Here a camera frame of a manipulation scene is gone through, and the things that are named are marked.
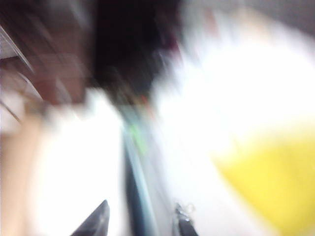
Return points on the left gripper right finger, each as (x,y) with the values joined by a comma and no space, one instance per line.
(183,223)

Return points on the pale yellow paperback book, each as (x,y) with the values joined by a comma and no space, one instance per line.
(275,186)

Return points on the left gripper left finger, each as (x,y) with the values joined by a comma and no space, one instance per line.
(98,221)

